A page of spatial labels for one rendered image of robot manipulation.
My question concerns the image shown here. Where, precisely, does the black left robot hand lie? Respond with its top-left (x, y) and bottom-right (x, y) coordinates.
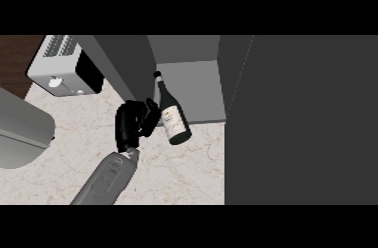
top-left (114, 97), bottom-right (162, 154)

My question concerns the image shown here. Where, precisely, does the dark wine bottle, white label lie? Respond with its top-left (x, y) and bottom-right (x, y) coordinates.
top-left (152, 70), bottom-right (194, 146)

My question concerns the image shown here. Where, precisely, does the grey cabinet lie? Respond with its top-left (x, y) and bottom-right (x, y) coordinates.
top-left (72, 35), bottom-right (256, 127)

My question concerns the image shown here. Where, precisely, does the dark grey cabinet door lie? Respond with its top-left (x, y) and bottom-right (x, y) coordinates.
top-left (223, 35), bottom-right (378, 206)

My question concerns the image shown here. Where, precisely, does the white toaster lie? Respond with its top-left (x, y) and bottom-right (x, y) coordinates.
top-left (25, 35), bottom-right (106, 98)

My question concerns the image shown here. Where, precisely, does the grey rounded appliance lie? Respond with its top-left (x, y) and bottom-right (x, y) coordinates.
top-left (0, 87), bottom-right (56, 170)

